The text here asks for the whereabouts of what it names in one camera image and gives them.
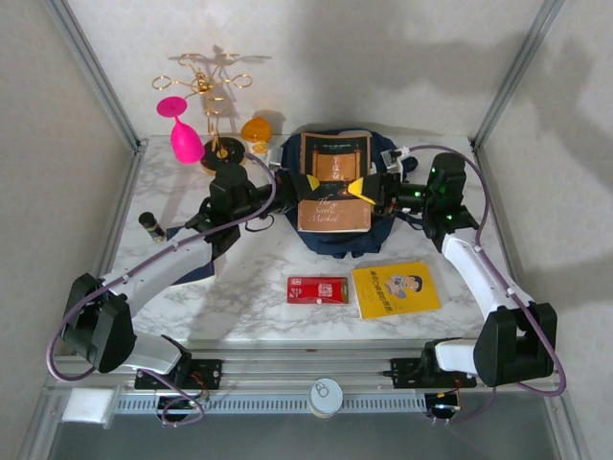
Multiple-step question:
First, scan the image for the brown scroll cover book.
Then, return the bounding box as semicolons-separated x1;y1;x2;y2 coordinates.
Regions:
296;131;374;235

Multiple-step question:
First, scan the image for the navy blue school backpack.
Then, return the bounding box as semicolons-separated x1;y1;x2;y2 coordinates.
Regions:
275;126;425;260

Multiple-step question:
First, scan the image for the yellow cartoon cover book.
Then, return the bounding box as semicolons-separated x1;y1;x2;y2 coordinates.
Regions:
352;261;442;321

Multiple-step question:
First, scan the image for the red and gold packet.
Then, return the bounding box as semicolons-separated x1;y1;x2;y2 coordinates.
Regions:
285;275;350;306

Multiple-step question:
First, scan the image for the orange lidded mango cup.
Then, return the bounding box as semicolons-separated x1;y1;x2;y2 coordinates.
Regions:
239;116;273;155

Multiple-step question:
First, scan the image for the pink wine glass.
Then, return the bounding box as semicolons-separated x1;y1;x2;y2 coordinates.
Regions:
156;95;207;166

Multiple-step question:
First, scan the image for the small black bottle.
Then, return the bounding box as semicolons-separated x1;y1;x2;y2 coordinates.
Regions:
138;212;168;244

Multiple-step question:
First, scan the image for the silver tin can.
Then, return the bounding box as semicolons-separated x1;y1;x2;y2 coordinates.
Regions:
307;378;344;420

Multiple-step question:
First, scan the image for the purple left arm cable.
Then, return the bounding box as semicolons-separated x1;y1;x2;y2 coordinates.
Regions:
46;151;279;428

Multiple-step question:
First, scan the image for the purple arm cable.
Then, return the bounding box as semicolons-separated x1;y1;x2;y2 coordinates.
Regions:
46;151;279;428
406;143;569;426

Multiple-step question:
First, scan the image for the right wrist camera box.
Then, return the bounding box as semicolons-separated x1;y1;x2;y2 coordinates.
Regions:
380;146;411;174

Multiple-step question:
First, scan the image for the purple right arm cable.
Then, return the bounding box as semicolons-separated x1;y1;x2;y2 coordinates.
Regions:
406;143;569;426

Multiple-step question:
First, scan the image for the gold wire glass rack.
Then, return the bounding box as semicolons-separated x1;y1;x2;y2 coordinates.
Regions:
151;51;254;174

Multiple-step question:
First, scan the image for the aluminium side rail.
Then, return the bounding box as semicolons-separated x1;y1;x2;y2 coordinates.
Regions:
71;143;147;346
473;143;526;308

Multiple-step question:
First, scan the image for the aluminium frame post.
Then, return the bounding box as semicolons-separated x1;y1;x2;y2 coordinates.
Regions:
471;0;567;150
41;0;148;152

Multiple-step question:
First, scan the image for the aluminium front rail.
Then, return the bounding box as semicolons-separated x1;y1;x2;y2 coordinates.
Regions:
42;342;566;394

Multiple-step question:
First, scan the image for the grey slotted cable duct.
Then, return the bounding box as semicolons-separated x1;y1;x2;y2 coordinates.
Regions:
114;393;427;416

